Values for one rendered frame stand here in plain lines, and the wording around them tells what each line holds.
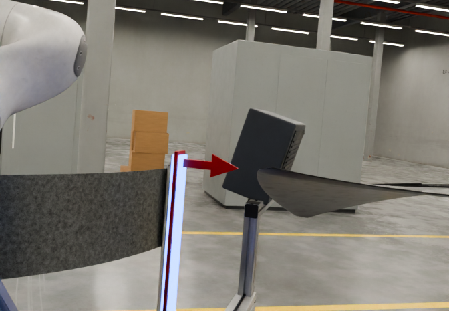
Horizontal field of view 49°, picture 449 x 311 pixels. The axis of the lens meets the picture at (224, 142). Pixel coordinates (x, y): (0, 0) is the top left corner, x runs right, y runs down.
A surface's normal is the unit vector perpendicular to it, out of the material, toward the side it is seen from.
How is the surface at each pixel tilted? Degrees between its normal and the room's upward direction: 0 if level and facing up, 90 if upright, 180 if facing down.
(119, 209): 90
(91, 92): 90
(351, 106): 90
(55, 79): 123
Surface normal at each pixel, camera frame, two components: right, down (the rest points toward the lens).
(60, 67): 0.73, 0.53
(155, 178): 0.87, 0.10
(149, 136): 0.25, 0.07
